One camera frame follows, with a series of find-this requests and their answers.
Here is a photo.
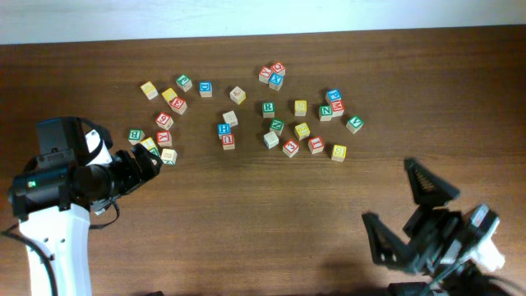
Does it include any yellow s block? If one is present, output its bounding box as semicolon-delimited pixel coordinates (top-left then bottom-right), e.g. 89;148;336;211
331;145;347;162
294;100;307;117

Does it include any red 6 block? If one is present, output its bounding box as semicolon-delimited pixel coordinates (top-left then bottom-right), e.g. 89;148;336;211
155;112;173;130

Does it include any blue X block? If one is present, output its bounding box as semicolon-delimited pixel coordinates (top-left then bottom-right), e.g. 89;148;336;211
268;73;284;90

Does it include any green B block lower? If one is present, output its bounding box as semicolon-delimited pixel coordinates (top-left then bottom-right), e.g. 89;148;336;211
149;148;160;157

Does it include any green N block centre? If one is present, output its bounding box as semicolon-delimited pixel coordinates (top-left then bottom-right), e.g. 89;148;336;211
270;118;284;136

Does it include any green P block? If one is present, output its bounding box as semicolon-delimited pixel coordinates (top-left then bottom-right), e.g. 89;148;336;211
176;74;193;92

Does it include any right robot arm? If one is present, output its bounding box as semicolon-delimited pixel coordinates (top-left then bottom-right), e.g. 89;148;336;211
362;158;525;296

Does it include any red K block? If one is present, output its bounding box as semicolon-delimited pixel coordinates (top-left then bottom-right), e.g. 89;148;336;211
258;67;273;84

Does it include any yellow block by E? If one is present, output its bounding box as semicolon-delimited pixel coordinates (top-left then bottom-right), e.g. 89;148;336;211
162;88;178;104

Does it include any plain block blue side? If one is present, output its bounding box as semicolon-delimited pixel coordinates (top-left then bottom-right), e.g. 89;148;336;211
263;132;279;149

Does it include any red U block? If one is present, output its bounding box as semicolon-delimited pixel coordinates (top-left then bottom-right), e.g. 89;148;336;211
221;133;235;150

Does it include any green N block right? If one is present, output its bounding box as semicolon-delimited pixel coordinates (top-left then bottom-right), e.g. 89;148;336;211
319;105;333;122

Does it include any green b block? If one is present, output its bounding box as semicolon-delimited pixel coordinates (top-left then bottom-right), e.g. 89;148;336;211
127;129;145;145
149;148;160;157

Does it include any red Y block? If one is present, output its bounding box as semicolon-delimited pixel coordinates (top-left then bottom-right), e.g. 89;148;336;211
156;131;173;147

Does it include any green n block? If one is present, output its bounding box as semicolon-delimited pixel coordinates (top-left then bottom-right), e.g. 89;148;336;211
270;118;284;136
319;105;333;122

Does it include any red E block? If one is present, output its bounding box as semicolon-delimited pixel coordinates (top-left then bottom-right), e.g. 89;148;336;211
169;97;187;115

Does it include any red 3 block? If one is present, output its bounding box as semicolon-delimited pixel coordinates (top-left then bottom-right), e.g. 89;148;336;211
283;139;299;158

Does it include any yellow block far left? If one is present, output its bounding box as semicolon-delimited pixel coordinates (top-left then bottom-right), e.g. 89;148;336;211
141;81;159;100

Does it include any green V block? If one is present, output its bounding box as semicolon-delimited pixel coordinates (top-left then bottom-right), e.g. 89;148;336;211
346;115;364;134

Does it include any yellow block centre right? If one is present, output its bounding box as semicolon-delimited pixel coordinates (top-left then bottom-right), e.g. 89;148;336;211
294;123;311;141

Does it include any blue D block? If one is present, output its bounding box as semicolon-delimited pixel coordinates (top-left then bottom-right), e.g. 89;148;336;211
199;81;213;98

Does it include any yellow 1 block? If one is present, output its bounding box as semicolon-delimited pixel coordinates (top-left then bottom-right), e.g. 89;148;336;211
140;137;157;150

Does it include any green R block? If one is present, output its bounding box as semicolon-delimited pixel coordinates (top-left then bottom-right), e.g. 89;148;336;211
262;102;275;118

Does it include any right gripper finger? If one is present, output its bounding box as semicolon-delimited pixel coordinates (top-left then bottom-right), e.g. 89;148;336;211
404;157;460;208
362;212;411;270

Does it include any yellow side plain block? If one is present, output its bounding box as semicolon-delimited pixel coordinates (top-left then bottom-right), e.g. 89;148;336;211
229;86;247;104

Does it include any blue P block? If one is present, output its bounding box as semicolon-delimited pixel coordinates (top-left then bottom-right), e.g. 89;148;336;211
325;89;342;104

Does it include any blue H block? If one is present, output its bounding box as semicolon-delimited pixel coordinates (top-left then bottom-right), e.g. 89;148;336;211
217;123;231;139

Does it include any plain 8 block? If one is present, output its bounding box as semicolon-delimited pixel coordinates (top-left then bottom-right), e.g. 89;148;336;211
160;148;178;165

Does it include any red I block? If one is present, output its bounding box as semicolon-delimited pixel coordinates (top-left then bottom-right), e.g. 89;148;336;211
307;136;325;155

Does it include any green B block left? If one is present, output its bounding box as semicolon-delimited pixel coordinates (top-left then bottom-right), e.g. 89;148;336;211
127;129;145;145

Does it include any red Q block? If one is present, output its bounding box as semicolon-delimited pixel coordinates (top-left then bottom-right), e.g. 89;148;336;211
270;62;286;76

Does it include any red M block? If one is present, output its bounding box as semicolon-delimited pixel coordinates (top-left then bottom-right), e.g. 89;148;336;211
330;100;345;117

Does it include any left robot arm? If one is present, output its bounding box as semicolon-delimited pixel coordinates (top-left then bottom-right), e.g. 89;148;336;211
3;117;163;295

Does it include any plain wooden block centre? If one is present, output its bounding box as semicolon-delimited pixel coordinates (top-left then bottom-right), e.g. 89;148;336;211
223;110;238;127

